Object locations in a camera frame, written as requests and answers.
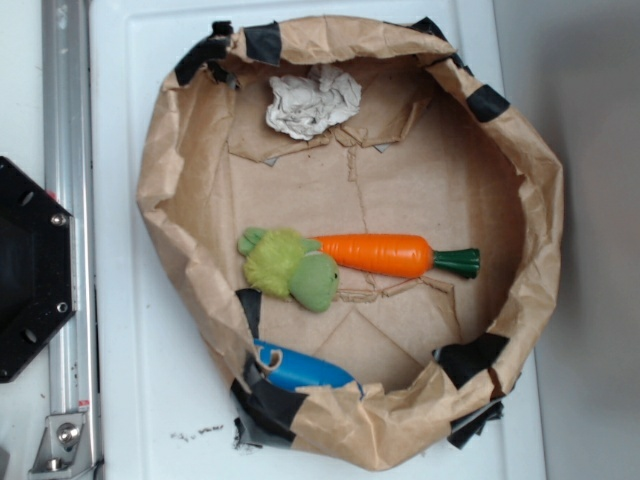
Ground orange plastic toy carrot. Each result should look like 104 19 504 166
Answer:
315 233 481 279

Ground brown paper bag bin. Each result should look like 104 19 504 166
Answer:
137 16 564 471

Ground black hexagonal mount plate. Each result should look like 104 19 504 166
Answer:
0 157 75 384

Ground aluminium extrusion rail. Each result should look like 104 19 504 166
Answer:
41 1 104 479

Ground white paper ball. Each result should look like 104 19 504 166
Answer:
265 64 362 141

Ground metal corner bracket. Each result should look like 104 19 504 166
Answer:
27 412 102 479

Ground green plush toy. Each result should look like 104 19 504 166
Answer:
237 227 339 313

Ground white tray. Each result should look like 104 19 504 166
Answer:
87 0 548 480

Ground blue plastic toy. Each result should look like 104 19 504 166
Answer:
254 339 364 396

